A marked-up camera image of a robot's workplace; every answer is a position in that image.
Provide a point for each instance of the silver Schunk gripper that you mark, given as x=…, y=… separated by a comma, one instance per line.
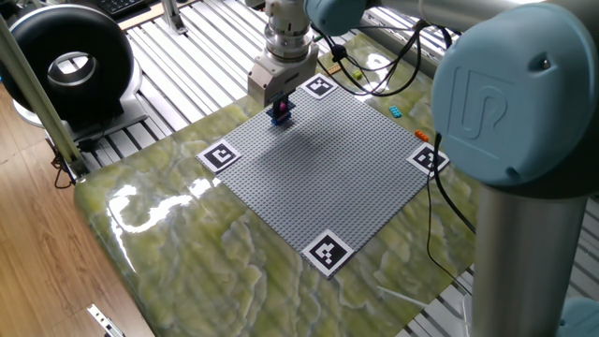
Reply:
x=276, y=79

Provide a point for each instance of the tan Lego plate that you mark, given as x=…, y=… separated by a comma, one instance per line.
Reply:
x=334, y=69

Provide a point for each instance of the silver UR5 robot arm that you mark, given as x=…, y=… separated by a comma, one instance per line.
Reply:
x=519, y=257

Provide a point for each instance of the black Lego plate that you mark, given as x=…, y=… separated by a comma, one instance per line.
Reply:
x=293, y=107

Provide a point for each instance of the blue Lego brick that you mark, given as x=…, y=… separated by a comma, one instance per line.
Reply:
x=281, y=122

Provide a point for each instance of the small lime green Lego brick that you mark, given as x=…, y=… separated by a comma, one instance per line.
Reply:
x=357, y=75

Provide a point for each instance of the grey Lego baseplate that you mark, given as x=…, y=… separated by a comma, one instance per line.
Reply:
x=327, y=187

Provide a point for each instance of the cyan Lego plate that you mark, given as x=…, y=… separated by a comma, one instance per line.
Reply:
x=395, y=111

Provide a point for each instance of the orange Lego brick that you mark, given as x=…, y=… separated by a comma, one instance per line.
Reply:
x=421, y=136

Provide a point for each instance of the black white fiducial marker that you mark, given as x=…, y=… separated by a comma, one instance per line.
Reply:
x=420, y=160
x=318, y=86
x=218, y=156
x=327, y=253

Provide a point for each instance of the green marble pattern mat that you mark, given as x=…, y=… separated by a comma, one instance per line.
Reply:
x=210, y=281

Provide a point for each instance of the black keyboard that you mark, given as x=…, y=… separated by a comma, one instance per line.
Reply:
x=119, y=5

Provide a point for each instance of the upright aluminium bracket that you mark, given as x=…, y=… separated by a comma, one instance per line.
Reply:
x=173, y=16

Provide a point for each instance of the slanted aluminium profile post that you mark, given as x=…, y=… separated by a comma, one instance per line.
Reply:
x=37, y=98

